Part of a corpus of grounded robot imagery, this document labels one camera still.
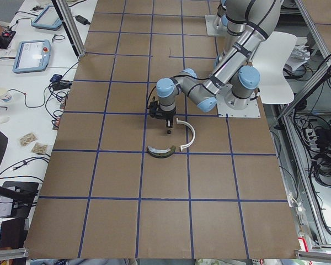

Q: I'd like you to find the green brake shoe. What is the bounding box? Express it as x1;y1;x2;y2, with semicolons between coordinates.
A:
147;145;176;158

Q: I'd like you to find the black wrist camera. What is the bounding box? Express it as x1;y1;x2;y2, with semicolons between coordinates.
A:
148;100;159;118

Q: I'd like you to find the white curved plastic part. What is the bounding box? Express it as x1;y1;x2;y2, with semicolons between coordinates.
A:
175;118;197;152

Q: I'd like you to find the black power adapter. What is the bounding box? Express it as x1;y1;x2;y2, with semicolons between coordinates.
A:
75;15;90;25

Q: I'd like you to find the far blue teach pendant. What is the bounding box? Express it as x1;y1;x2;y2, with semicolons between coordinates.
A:
31;5;62;31

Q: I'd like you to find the black monitor stand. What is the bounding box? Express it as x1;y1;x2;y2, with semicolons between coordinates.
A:
0;181;39;218

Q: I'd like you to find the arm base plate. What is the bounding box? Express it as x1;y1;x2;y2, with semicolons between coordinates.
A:
216;84;260;118
205;15;228;36

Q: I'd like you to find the blue teach pendant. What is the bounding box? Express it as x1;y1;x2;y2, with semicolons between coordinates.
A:
13;39;51;73
31;5;62;31

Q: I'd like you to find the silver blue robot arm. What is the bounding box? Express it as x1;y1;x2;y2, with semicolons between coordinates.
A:
213;0;228;30
148;1;281;128

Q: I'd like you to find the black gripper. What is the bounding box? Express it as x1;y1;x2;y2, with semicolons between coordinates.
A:
156;108;176;129

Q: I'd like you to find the aluminium frame post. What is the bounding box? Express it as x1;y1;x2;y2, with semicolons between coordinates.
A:
52;0;86;58

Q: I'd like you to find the white plastic chair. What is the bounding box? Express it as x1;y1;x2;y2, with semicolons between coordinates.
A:
252;31;297;104

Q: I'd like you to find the near blue teach pendant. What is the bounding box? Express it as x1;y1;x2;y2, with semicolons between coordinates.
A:
13;39;51;73

